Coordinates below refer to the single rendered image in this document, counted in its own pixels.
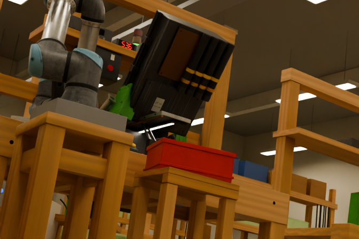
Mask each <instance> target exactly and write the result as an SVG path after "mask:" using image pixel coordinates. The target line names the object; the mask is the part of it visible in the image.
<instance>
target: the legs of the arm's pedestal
mask: <svg viewBox="0 0 359 239"><path fill-rule="evenodd" d="M65 131H66V129H65V128H61V127H58V126H55V125H51V124H44V125H42V126H40V127H39V130H38V135H37V138H35V137H32V136H28V135H25V134H22V135H20V136H17V137H16V140H15V145H14V150H13V154H12V159H11V164H10V169H9V174H8V177H7V182H6V187H5V192H4V197H3V201H2V206H1V211H0V239H45V234H46V229H47V225H48V220H49V214H50V209H51V203H52V198H53V192H54V187H55V184H56V182H58V183H62V184H66V185H71V189H70V193H69V199H68V204H67V210H66V215H65V221H64V226H63V232H62V236H61V239H86V237H87V231H88V225H89V219H90V213H91V207H92V201H93V195H94V191H95V187H97V189H96V194H95V201H94V205H93V211H92V216H91V223H90V228H89V235H88V239H115V236H116V229H117V225H118V219H119V213H120V206H121V200H122V193H123V187H124V180H125V176H126V170H127V164H128V157H129V151H130V146H129V145H125V144H121V143H118V142H115V141H112V142H108V143H106V144H104V149H103V155H102V158H101V157H100V156H101V154H99V153H94V152H90V151H87V150H83V151H80V152H76V151H74V150H70V149H66V148H63V142H64V137H65Z"/></svg>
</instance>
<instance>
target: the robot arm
mask: <svg viewBox="0 0 359 239"><path fill-rule="evenodd" d="M44 5H46V6H47V8H48V10H49V12H48V16H47V19H46V23H45V27H44V30H43V35H42V39H40V40H39V41H38V42H37V43H36V44H32V45H31V46H30V53H29V63H28V73H29V75H30V76H33V77H37V78H40V81H39V83H38V89H37V94H36V98H35V102H33V103H32V104H31V105H30V107H29V114H31V111H32V109H33V108H35V107H37V106H40V105H42V104H44V103H46V102H49V101H51V100H53V99H55V98H62V99H65V100H69V101H72V102H76V103H80V104H83V105H86V106H90V107H93V108H97V109H99V107H98V100H97V94H98V89H99V83H100V78H101V74H102V71H103V70H102V68H103V60H102V58H101V57H100V56H99V55H98V54H96V53H95V50H96V45H97V40H98V35H99V30H100V26H101V25H102V24H103V23H104V19H105V8H104V3H103V0H44ZM74 12H77V13H81V20H82V27H81V32H80V37H79V42H78V46H77V48H75V49H74V50H73V51H72V52H70V51H67V50H66V47H65V45H64V43H65V38H66V34H67V29H68V24H69V19H70V16H71V15H73V14H74Z"/></svg>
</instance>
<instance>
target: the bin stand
mask: <svg viewBox="0 0 359 239"><path fill-rule="evenodd" d="M133 187H134V194H133V199H132V205H131V212H130V219H129V225H128V232H127V239H143V236H144V229H145V223H146V215H147V208H148V204H149V197H150V191H151V192H155V193H159V200H158V207H157V215H156V219H155V226H154V233H153V239H171V232H172V227H173V220H174V212H175V204H176V198H181V199H184V200H188V201H191V206H190V214H189V222H188V229H187V234H186V239H202V235H203V230H204V221H205V213H206V204H207V203H206V196H207V194H208V195H212V196H216V197H220V200H219V205H218V213H217V222H216V231H215V239H232V232H233V222H234V217H235V208H236V200H238V196H239V187H240V186H239V185H235V184H232V183H229V182H225V181H221V180H217V179H213V178H210V177H205V176H202V175H199V174H195V173H192V172H187V171H184V170H180V169H176V168H172V167H166V168H160V169H154V170H148V171H142V172H136V173H135V177H134V183H133Z"/></svg>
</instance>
